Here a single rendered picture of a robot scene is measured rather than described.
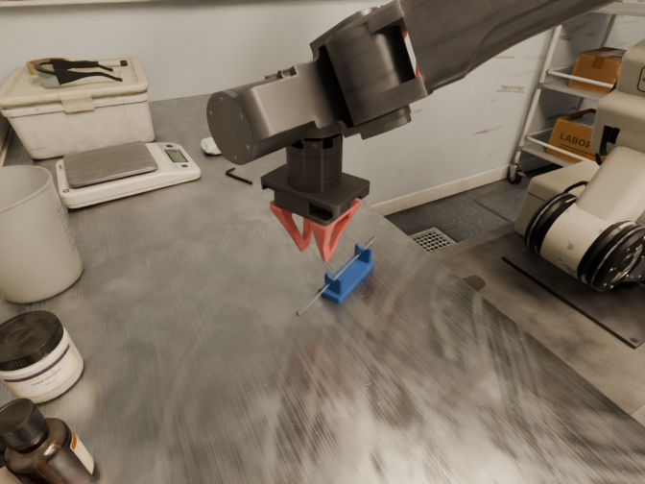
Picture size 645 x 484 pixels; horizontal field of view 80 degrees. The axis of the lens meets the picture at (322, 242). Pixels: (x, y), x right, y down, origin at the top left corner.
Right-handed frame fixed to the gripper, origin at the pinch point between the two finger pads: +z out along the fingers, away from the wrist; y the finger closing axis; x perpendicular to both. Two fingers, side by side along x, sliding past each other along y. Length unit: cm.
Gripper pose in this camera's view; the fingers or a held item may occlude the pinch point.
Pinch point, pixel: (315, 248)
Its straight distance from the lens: 45.9
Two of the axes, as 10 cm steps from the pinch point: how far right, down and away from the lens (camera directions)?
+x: 5.9, -4.8, 6.5
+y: 8.0, 3.5, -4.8
